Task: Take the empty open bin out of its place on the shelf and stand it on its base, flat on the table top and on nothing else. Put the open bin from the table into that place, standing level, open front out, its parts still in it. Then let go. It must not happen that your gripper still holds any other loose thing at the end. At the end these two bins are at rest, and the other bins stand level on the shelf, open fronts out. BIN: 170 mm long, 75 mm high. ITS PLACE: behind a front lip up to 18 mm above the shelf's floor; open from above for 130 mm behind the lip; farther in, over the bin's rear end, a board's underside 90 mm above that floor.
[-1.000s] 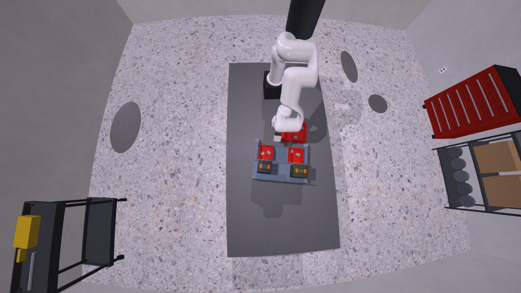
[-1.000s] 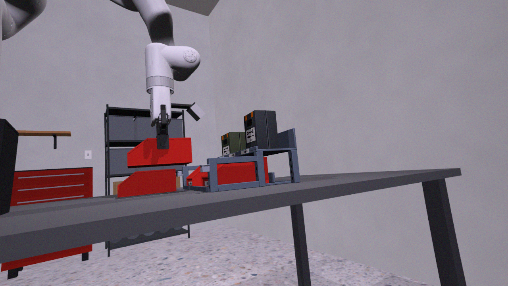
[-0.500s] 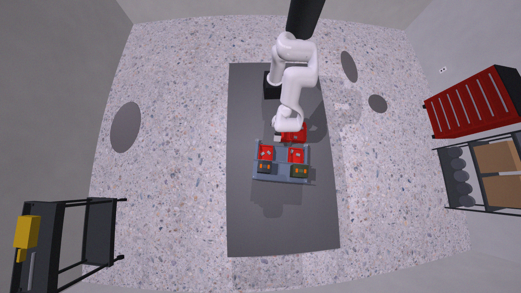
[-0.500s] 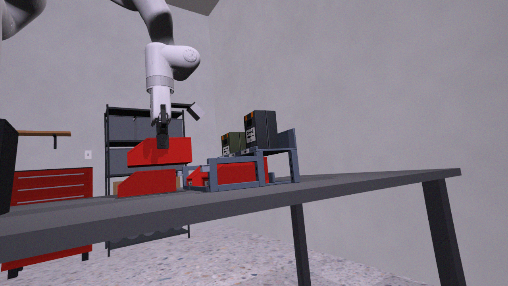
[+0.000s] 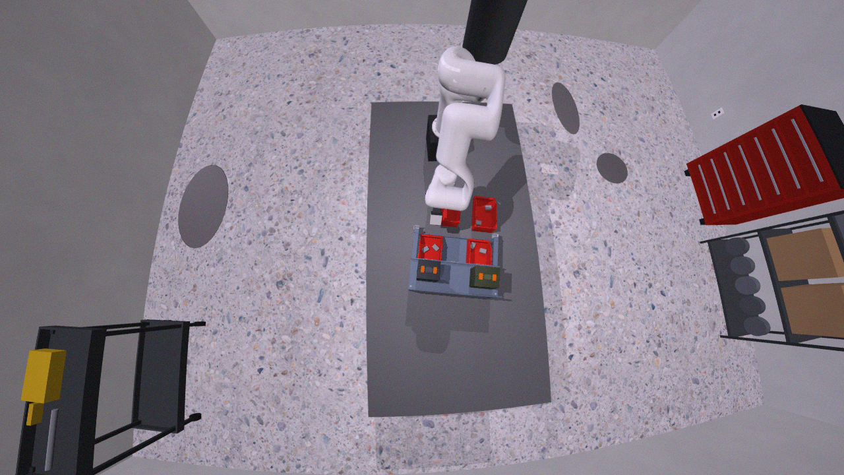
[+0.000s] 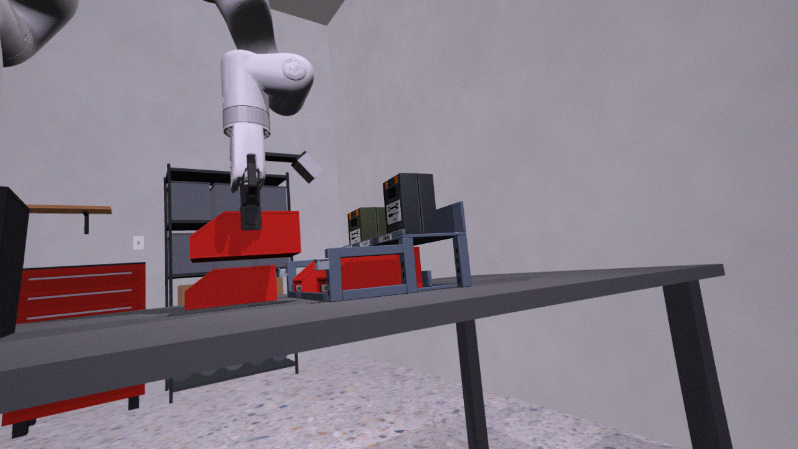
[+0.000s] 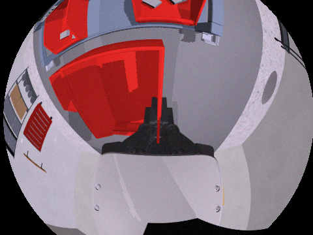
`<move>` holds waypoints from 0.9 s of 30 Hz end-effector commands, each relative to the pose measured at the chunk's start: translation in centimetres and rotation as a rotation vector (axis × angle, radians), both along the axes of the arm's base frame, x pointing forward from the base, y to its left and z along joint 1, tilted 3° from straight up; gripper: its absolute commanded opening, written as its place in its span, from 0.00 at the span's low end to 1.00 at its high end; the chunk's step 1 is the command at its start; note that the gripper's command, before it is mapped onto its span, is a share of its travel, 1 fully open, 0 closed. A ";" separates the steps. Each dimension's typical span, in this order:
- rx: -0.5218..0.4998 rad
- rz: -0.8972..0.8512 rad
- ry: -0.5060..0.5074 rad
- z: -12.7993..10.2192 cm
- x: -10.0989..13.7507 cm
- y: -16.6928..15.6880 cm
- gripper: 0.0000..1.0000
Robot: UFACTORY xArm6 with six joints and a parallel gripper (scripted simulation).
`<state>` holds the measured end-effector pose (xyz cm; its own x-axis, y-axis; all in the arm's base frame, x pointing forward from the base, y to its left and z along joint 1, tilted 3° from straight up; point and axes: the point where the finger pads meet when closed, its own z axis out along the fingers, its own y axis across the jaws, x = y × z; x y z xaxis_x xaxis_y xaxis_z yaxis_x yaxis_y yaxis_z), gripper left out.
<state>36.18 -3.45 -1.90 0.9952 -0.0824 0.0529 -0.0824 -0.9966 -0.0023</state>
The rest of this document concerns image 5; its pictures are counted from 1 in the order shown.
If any red bin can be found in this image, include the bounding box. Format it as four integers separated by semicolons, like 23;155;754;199
471;196;497;233
466;239;492;265
418;234;442;261
438;209;460;228

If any dark green tool case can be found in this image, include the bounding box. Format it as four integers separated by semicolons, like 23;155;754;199
469;266;500;289

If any dark grey tool case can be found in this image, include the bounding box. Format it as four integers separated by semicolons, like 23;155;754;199
417;259;440;281

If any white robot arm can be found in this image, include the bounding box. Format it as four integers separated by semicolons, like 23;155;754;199
425;46;506;225

